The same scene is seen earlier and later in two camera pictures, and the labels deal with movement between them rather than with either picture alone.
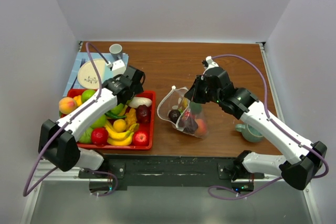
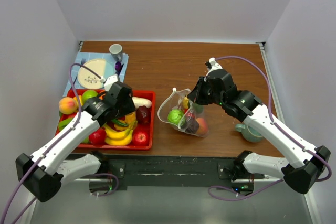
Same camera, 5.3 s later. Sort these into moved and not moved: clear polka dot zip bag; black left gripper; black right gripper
Moved: black left gripper
Not moved: black right gripper; clear polka dot zip bag
